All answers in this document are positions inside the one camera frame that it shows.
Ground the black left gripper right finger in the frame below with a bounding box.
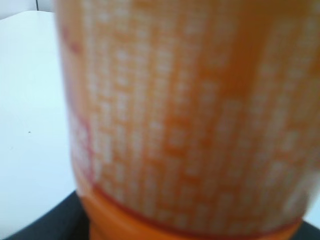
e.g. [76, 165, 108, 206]
[298, 221, 320, 240]

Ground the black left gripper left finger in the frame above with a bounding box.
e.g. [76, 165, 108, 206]
[6, 191, 90, 240]

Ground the orange soda bottle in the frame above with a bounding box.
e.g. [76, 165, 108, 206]
[55, 0, 320, 240]

